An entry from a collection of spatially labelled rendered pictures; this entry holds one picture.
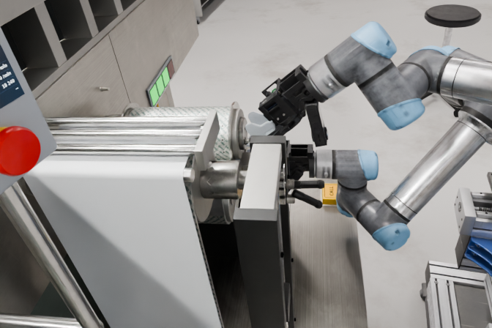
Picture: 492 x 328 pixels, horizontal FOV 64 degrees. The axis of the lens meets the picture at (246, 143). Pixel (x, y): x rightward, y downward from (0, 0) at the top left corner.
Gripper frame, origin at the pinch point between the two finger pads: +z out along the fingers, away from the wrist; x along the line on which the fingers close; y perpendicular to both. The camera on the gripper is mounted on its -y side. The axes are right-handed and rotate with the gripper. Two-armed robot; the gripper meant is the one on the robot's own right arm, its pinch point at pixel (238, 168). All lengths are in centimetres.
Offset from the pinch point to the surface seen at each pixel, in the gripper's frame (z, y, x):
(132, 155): 5, 35, 38
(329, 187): -24.7, -16.6, -11.3
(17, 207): 0, 49, 62
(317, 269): -20.9, -19.0, 16.4
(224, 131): -0.9, 20.0, 10.9
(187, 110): 8.3, 22.2, 5.8
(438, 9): -109, -38, -226
